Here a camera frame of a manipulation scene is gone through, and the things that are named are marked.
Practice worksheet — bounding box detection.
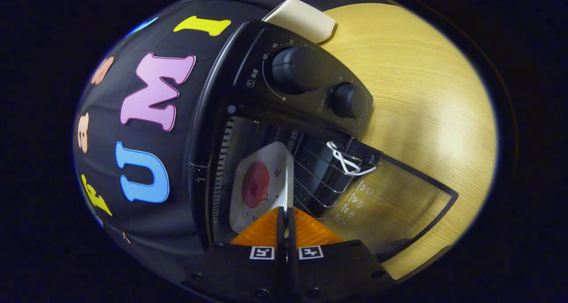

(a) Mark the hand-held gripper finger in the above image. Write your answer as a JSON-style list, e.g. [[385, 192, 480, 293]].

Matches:
[[180, 207, 288, 303], [286, 207, 395, 303]]

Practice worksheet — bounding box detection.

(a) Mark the pink round food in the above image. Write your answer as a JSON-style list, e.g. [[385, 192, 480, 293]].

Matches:
[[241, 161, 270, 209]]

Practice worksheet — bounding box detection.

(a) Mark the white square plate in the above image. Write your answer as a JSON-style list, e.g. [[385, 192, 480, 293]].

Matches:
[[229, 141, 295, 234]]

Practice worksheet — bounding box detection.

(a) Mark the black toaster oven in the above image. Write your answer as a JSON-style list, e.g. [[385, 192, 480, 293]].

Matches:
[[189, 19, 459, 264]]

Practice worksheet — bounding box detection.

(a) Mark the white toaster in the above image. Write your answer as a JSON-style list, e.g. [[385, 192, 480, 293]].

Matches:
[[262, 0, 336, 44]]

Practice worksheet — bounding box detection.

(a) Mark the black backdrop cloth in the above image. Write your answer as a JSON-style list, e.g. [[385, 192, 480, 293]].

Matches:
[[72, 0, 400, 290]]

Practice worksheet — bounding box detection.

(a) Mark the white string tie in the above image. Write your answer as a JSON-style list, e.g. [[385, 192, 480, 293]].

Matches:
[[326, 141, 377, 176]]

